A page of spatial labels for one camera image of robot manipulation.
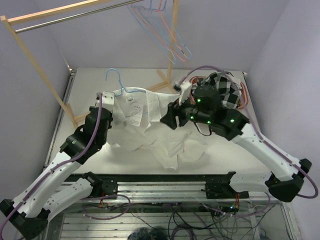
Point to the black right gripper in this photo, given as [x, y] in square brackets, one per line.
[174, 110]

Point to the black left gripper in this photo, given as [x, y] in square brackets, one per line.
[109, 119]

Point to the blue wire hanger white shirt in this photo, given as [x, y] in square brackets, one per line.
[122, 87]

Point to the black white plaid shirt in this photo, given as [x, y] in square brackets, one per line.
[228, 86]

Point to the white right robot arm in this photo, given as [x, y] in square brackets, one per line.
[286, 174]

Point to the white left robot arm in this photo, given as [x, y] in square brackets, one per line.
[29, 212]

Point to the white shirt paper tag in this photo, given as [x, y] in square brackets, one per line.
[136, 115]

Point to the pink laundry basket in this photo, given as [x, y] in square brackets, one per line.
[243, 99]

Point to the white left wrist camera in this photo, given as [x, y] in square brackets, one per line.
[106, 100]

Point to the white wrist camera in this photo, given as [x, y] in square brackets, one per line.
[183, 88]
[106, 100]

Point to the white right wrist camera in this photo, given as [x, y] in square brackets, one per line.
[183, 88]

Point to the blue empty wire hanger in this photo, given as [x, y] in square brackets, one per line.
[180, 50]

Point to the pink wire hanger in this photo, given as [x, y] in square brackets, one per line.
[153, 19]

